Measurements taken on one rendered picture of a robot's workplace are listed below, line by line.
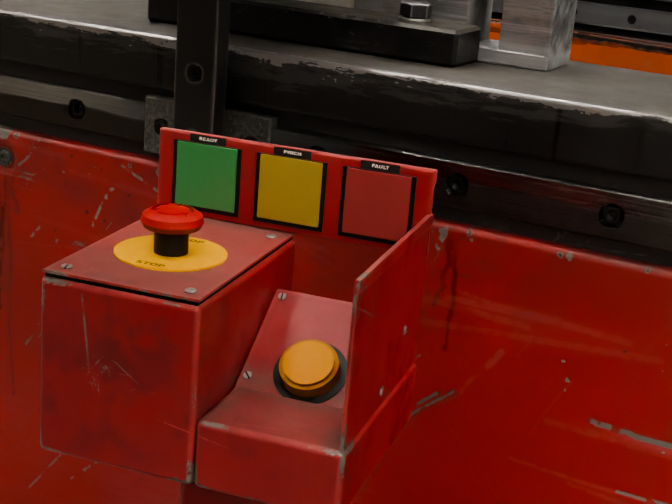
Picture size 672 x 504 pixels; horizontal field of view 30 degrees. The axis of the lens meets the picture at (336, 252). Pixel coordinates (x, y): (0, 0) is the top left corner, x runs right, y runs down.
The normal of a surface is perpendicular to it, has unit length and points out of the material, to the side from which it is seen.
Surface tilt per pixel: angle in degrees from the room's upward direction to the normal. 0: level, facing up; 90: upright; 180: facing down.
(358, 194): 90
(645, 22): 90
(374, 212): 90
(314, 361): 35
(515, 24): 90
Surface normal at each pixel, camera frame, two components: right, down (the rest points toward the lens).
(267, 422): 0.08, -0.95
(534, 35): -0.46, 0.23
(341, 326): -0.12, -0.63
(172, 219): 0.11, -0.64
